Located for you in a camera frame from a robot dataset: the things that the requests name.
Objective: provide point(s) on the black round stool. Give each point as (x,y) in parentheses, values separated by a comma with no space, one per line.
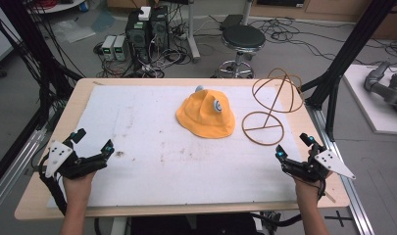
(243,37)

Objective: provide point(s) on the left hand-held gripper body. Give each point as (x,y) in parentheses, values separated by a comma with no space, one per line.
(57,157)

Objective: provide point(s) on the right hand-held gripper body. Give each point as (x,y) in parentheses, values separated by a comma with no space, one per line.
(331,162)

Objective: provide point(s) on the white platform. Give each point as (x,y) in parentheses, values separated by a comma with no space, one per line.
(375,114)

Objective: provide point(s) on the black computer tower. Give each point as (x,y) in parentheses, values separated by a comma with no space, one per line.
(159,27)
(138,37)

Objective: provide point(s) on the white foam mat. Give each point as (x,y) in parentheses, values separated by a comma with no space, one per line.
(153,130)

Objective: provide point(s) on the person's right hand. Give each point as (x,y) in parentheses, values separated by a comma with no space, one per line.
(306,189)

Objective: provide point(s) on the aluminium rail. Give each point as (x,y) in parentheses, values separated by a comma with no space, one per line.
(13,173)
(356,196)

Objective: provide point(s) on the grey power supply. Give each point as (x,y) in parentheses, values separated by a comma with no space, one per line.
(120,48)
(108,47)

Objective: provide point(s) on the black metal frame stand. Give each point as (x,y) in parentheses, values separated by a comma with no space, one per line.
(19,29)
(353,42)

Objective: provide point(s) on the white box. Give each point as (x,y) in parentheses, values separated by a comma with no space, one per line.
(144,13)

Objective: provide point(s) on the yellow bucket hat with eyes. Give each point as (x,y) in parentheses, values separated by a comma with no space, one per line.
(204,116)

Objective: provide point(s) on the white metal post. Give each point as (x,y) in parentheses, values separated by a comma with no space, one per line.
(192,32)

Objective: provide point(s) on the person's left hand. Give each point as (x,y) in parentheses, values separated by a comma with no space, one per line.
(77,184)

